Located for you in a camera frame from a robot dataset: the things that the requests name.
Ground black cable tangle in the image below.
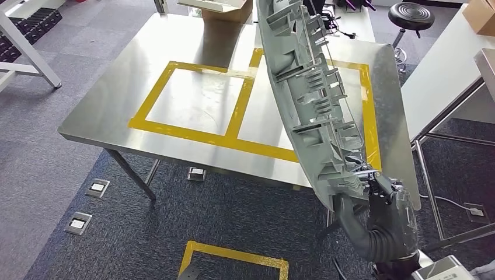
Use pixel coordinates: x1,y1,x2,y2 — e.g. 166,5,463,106
319,9,357,40

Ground silver wheel hubcap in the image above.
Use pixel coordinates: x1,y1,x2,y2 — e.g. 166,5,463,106
255,0,368,214

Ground black camera cable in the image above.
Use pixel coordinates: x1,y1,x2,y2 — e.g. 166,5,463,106
332,257,349,280

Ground cardboard box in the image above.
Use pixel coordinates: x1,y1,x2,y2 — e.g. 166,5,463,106
177,0,254,25
462,0,495,37

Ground white floor cable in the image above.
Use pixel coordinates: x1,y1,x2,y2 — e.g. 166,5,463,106
419,193,484,217

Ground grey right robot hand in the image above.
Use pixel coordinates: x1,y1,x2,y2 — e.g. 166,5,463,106
333,171,420,259

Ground steel workbench table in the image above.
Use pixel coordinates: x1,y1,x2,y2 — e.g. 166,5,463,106
58,11,422,229

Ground white box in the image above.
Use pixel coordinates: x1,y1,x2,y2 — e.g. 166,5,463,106
473,48,495,103

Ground white frame table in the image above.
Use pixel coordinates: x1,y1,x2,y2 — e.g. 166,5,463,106
0,0,62,93

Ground stool with chrome base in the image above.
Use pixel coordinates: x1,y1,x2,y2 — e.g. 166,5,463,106
388,2,436,74

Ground yellow floor tape square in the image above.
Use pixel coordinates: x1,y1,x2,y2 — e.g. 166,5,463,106
178,240,290,280

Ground steel floor socket box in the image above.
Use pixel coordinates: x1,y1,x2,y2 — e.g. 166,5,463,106
463,202,490,225
64,211,93,236
84,178,110,200
187,167,207,183

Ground purple tool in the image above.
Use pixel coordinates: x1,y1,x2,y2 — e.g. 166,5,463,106
345,0,377,12

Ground black ribbed trays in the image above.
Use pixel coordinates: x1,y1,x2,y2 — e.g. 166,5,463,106
0,8,64,64

